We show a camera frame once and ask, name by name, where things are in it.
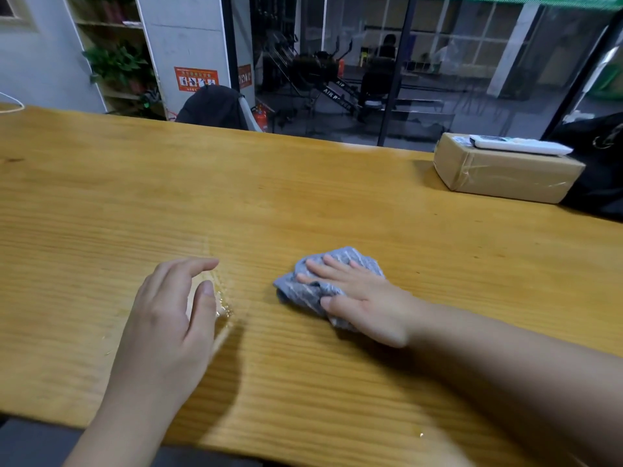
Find green glass marking strip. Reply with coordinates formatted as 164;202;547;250
418;0;623;11

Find white plant shelf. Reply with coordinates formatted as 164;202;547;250
62;0;167;121

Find white remote control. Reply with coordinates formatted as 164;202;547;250
469;134;574;157

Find brown cardboard box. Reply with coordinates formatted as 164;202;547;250
433;132;587;205

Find white cable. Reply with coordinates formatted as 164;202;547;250
0;91;25;115

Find person's right forearm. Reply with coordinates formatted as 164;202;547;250
406;298;623;467

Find grey chair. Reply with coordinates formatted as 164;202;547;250
236;94;263;134

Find black exercise machine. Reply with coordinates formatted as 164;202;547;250
267;29;363;115

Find person's left hand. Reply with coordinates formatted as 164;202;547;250
99;257;221;429

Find wooden table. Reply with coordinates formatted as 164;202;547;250
0;102;623;467

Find person's right hand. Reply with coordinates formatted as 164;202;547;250
295;254;425;350

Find grey cloth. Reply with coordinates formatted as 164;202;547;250
272;246;385;331

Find black fabric bag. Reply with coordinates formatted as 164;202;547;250
547;111;623;222

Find orange wall safety sign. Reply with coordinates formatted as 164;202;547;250
174;66;220;93

